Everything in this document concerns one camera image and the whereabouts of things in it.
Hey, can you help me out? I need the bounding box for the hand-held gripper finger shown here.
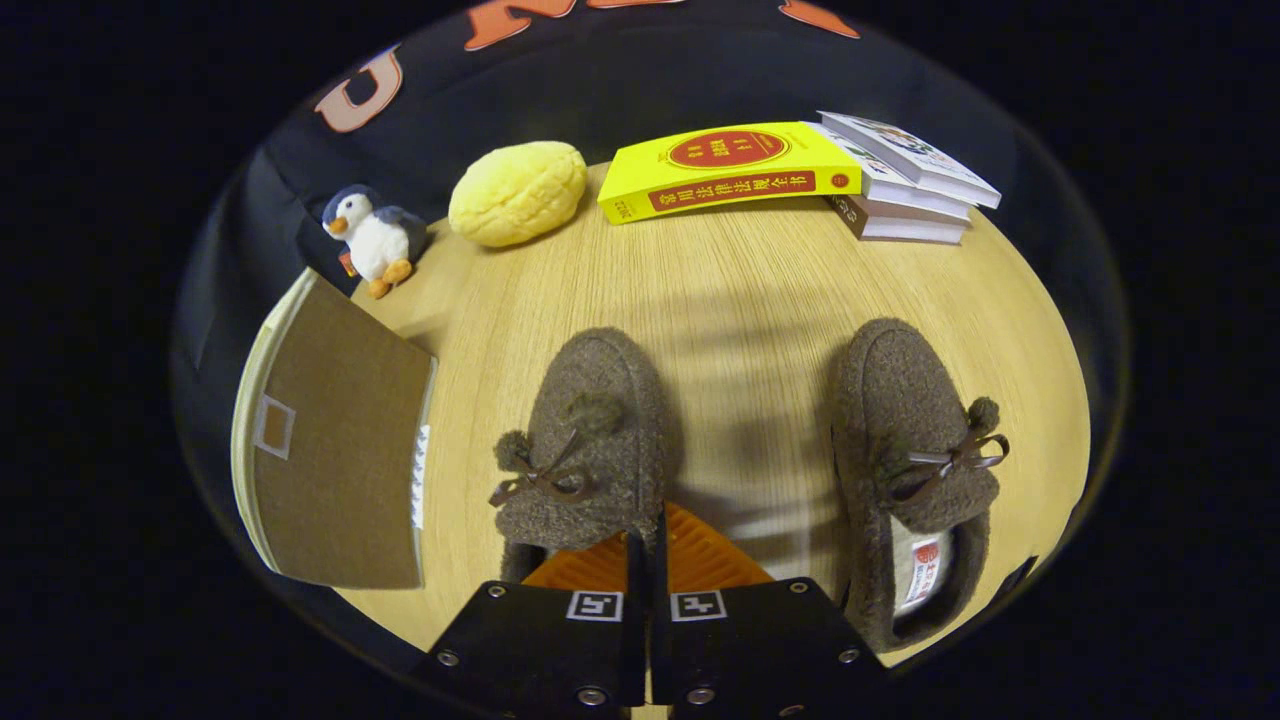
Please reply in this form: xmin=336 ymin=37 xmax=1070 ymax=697
xmin=650 ymin=500 xmax=891 ymax=720
xmin=415 ymin=530 xmax=649 ymax=716

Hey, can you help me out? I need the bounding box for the brown fuzzy shoe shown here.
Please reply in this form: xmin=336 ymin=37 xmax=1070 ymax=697
xmin=488 ymin=327 xmax=669 ymax=586
xmin=832 ymin=318 xmax=1011 ymax=656

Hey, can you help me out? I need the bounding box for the brown fabric storage box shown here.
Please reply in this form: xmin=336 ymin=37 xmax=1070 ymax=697
xmin=230 ymin=265 xmax=439 ymax=591

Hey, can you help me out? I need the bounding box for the yellow bread-shaped plush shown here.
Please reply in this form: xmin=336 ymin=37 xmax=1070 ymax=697
xmin=447 ymin=140 xmax=589 ymax=249

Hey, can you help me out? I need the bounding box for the yellow book with red label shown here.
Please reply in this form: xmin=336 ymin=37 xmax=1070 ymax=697
xmin=597 ymin=120 xmax=863 ymax=226

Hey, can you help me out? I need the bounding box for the penguin plush toy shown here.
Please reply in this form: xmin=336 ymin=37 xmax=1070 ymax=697
xmin=320 ymin=183 xmax=431 ymax=301

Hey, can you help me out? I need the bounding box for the brown book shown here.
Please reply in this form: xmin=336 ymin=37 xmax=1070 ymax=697
xmin=825 ymin=192 xmax=969 ymax=245

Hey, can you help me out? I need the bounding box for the white illustrated book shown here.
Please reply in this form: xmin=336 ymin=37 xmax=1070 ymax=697
xmin=818 ymin=110 xmax=1003 ymax=211

